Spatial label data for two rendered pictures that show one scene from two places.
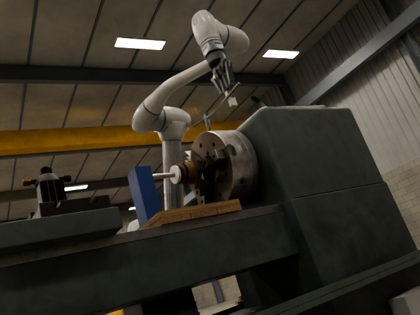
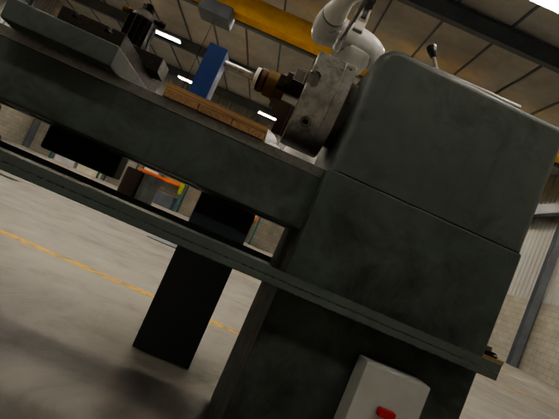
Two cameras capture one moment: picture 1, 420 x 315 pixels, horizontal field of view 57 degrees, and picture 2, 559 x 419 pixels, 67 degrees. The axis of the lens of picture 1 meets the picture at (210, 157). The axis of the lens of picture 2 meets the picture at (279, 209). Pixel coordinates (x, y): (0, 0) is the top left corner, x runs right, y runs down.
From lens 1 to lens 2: 86 cm
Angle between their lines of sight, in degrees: 35
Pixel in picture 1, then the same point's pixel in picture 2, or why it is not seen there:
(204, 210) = (216, 112)
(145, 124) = (319, 32)
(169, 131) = (343, 55)
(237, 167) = (306, 101)
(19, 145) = not seen: hidden behind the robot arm
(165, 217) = (170, 91)
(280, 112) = (415, 70)
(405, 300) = (366, 366)
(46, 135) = not seen: hidden behind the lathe
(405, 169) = not seen: outside the picture
